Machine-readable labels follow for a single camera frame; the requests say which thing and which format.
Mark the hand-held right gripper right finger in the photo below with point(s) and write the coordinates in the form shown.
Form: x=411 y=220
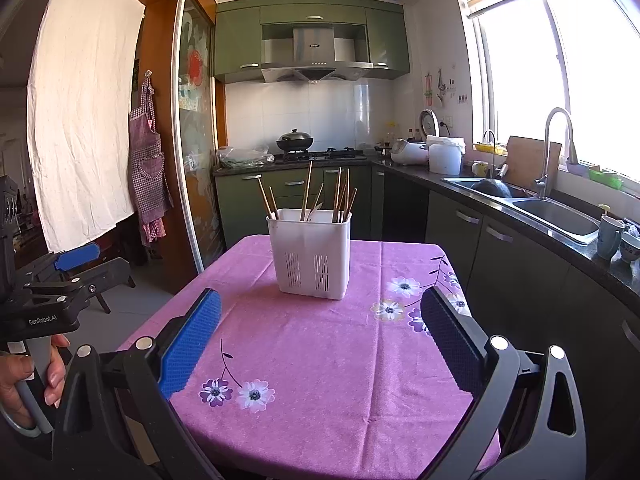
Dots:
x=452 y=340

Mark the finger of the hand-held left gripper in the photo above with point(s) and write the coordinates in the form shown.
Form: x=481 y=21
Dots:
x=107 y=272
x=77 y=256

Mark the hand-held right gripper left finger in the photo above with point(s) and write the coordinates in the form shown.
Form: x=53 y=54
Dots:
x=192 y=345

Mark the white slotted utensil holder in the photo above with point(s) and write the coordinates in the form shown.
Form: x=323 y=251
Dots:
x=300 y=240

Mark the set of wooden chopsticks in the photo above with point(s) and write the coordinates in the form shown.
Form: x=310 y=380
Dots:
x=307 y=185

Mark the person's left hand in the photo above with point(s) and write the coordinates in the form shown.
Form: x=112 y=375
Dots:
x=12 y=380

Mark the dark wooden chair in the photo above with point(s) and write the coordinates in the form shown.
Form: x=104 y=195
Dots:
x=102 y=305

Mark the dark kitchen base cabinets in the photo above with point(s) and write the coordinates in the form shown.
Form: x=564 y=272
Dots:
x=525 y=280

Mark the checkered apron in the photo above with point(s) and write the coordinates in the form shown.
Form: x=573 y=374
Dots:
x=147 y=170

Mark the purple floral tablecloth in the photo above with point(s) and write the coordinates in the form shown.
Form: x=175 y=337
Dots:
x=310 y=360

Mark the floral glass sliding door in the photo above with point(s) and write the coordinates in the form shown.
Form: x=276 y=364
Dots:
x=195 y=160

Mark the hanging white sheet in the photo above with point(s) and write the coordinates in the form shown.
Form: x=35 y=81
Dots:
x=85 y=110

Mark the green kitchen base cabinets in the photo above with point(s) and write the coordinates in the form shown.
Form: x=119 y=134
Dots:
x=250 y=200

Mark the black pan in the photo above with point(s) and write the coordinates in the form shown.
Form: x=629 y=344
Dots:
x=492 y=189

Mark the steel double sink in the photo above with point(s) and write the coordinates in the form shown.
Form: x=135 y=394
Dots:
x=555 y=212

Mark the yellow cup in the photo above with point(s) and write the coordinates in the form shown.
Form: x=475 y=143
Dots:
x=480 y=168

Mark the clear plastic bag of vegetables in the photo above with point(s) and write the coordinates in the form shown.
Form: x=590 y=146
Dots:
x=240 y=156

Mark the black countertop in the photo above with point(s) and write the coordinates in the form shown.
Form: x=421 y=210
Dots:
x=407 y=169

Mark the white plastic bucket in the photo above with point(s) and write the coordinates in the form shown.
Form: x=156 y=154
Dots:
x=445 y=157

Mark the grey mug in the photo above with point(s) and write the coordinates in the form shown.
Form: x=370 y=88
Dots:
x=609 y=237

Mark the small steel faucet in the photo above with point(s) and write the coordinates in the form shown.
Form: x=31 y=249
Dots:
x=492 y=155

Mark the white rice cooker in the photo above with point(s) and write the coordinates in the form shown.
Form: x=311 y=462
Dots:
x=407 y=152

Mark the yellow tray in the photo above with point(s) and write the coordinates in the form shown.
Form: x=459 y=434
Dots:
x=489 y=148

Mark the wooden cutting board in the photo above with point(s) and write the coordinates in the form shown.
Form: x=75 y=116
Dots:
x=530 y=160

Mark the patterned ceramic bowl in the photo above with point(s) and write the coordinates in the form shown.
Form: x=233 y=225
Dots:
x=631 y=250

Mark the tall steel faucet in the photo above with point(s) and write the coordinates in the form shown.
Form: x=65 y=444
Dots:
x=547 y=160

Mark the round white appliance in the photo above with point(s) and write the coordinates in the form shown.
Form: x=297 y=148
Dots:
x=429 y=124

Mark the black gas stove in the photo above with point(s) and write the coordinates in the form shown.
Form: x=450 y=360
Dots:
x=325 y=154

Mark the black wok with lid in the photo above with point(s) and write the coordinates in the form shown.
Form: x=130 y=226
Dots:
x=295 y=142

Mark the window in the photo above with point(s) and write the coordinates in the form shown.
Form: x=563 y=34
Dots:
x=525 y=70

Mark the steel range hood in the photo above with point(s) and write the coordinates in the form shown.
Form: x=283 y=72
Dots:
x=312 y=55

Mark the green wall cabinets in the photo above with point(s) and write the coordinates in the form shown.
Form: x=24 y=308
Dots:
x=235 y=40

